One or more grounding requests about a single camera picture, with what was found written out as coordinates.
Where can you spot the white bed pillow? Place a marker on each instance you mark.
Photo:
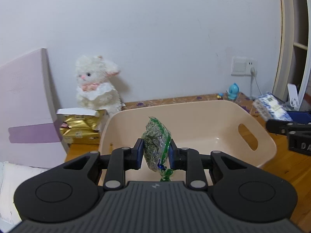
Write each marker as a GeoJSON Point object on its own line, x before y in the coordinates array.
{"type": "Point", "coordinates": [12, 176]}

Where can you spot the blue bird figurine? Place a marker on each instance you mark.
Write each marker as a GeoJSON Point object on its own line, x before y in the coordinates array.
{"type": "Point", "coordinates": [233, 91]}

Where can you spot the green dried herb bag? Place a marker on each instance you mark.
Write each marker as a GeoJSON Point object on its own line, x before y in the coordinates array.
{"type": "Point", "coordinates": [157, 140]}

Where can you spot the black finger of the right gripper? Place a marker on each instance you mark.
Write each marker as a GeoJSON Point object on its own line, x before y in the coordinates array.
{"type": "Point", "coordinates": [285, 127]}

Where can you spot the blue white tissue pack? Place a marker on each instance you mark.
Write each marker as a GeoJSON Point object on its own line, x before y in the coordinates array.
{"type": "Point", "coordinates": [269, 108]}

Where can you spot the beige plastic storage basket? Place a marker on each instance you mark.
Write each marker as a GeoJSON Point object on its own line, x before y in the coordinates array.
{"type": "Point", "coordinates": [204, 126]}

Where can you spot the pink purple headboard panel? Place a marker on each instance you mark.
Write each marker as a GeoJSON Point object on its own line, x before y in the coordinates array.
{"type": "Point", "coordinates": [29, 125]}

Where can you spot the white wall switch socket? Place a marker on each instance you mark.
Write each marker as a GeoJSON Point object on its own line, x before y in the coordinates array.
{"type": "Point", "coordinates": [243, 66]}

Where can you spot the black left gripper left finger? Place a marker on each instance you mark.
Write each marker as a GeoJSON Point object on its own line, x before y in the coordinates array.
{"type": "Point", "coordinates": [72, 189]}

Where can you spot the white phone stand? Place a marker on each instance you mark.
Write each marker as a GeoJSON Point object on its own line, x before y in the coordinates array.
{"type": "Point", "coordinates": [293, 96]}

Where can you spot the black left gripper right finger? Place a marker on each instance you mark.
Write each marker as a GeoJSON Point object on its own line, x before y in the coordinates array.
{"type": "Point", "coordinates": [237, 188]}

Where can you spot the white plush bunny toy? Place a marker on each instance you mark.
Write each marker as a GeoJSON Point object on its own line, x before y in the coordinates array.
{"type": "Point", "coordinates": [94, 89]}

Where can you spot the gold foil snack bag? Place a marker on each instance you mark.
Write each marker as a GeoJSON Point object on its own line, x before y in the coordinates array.
{"type": "Point", "coordinates": [82, 125]}

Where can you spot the white wooden shelf unit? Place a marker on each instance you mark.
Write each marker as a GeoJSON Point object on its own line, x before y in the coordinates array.
{"type": "Point", "coordinates": [294, 59]}

